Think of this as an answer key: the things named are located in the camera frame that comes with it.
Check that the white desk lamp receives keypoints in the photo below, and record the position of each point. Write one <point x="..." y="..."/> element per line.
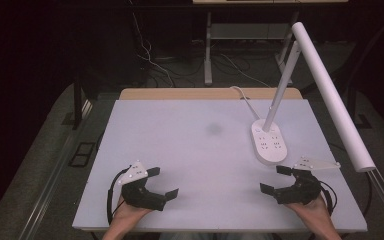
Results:
<point x="269" y="146"/>

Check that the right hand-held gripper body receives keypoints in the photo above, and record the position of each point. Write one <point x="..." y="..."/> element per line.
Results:
<point x="301" y="191"/>

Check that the black stand leg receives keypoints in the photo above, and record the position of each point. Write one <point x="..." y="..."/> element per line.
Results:
<point x="77" y="103"/>

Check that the person's right hand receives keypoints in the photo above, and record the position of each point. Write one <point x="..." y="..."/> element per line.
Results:
<point x="315" y="213"/>

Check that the grey metal desk frame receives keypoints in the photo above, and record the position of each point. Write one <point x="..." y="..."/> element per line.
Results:
<point x="208" y="56"/>

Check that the black floor frame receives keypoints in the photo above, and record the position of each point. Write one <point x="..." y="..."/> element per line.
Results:
<point x="81" y="154"/>

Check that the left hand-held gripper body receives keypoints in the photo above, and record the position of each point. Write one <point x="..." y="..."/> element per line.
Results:
<point x="136" y="195"/>

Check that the person's left hand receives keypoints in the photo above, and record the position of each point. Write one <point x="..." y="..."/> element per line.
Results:
<point x="126" y="215"/>

